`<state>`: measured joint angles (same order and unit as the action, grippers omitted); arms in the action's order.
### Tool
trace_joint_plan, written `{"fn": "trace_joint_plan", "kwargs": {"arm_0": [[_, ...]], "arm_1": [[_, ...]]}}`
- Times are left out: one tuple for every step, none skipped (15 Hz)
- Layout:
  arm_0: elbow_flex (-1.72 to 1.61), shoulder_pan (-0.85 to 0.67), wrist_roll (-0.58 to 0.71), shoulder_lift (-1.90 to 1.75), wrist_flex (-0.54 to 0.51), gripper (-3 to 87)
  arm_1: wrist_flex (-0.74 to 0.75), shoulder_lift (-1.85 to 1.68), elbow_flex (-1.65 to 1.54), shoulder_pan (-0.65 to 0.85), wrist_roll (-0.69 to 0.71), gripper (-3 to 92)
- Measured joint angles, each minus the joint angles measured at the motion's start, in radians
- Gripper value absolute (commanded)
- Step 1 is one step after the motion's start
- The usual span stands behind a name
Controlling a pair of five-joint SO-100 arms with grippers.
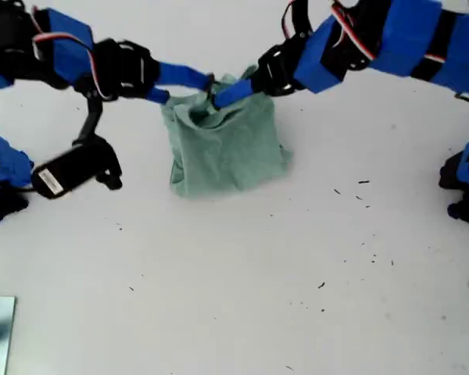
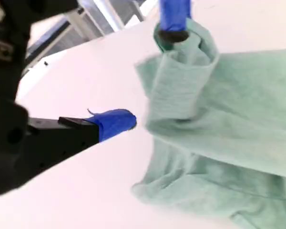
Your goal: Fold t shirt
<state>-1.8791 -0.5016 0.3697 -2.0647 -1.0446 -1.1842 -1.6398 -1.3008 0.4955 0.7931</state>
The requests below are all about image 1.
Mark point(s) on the black camera stalk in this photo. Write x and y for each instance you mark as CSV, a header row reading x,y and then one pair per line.
x,y
90,121
300,17

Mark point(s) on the green t-shirt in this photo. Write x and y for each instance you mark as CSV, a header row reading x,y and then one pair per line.
x,y
226,156

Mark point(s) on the black camera box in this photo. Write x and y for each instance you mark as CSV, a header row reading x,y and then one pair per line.
x,y
70,172

